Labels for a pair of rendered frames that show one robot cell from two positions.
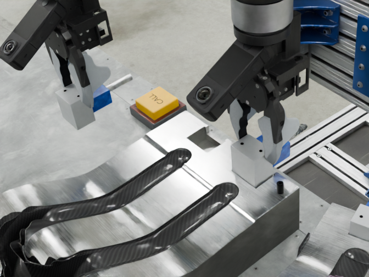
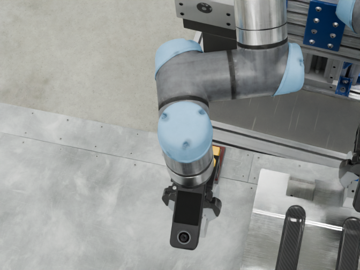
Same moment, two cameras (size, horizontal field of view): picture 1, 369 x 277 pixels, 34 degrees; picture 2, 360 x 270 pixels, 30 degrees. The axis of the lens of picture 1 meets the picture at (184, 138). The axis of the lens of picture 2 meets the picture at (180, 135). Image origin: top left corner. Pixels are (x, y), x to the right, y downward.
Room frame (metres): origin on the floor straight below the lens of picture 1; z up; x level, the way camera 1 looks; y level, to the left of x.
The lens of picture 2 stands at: (0.50, 0.38, 2.13)
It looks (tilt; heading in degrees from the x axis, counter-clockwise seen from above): 65 degrees down; 326
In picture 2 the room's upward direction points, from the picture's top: 10 degrees counter-clockwise
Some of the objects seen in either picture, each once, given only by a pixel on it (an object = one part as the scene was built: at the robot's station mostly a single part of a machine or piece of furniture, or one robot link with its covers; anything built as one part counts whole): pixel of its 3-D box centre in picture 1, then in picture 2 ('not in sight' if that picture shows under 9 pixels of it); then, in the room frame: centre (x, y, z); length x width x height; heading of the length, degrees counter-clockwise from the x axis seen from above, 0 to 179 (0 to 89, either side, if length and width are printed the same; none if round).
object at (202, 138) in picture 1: (208, 147); (300, 190); (0.73, -0.04, 0.87); 0.05 x 0.05 x 0.04; 33
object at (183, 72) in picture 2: not in sight; (192, 78); (0.90, 0.07, 1.25); 0.11 x 0.11 x 0.08; 52
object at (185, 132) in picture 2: not in sight; (186, 137); (0.83, 0.15, 1.25); 0.09 x 0.08 x 0.11; 142
